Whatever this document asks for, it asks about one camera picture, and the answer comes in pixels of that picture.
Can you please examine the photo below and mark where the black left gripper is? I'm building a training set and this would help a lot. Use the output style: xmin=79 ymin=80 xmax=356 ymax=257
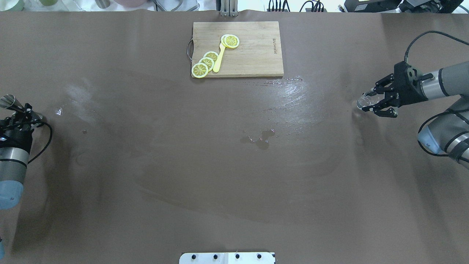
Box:
xmin=0 ymin=103 xmax=45 ymax=154

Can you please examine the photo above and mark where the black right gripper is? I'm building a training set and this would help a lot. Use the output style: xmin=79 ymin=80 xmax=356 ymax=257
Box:
xmin=362 ymin=61 xmax=428 ymax=118

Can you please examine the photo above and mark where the clear glass measuring cup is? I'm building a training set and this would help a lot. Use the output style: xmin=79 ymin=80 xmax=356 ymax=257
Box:
xmin=357 ymin=91 xmax=385 ymax=110

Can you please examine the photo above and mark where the steel double jigger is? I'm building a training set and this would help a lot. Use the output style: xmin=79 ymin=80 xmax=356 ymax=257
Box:
xmin=0 ymin=95 xmax=25 ymax=119

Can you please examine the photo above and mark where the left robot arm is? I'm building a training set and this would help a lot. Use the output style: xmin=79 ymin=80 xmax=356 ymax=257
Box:
xmin=0 ymin=95 xmax=53 ymax=210

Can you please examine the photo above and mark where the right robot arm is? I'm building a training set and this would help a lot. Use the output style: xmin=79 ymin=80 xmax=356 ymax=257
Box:
xmin=357 ymin=30 xmax=469 ymax=168

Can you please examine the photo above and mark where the bamboo cutting board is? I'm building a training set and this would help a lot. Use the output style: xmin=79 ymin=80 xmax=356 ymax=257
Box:
xmin=192 ymin=21 xmax=284 ymax=78

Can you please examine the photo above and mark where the lemon slice on knife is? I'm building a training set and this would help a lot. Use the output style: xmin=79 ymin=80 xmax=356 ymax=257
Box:
xmin=221 ymin=34 xmax=240 ymax=49

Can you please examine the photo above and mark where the lemon slice far end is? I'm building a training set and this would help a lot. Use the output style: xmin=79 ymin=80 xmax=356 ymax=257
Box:
xmin=191 ymin=62 xmax=210 ymax=78

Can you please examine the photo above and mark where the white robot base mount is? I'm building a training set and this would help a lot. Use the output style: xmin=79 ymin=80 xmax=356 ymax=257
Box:
xmin=179 ymin=252 xmax=276 ymax=264

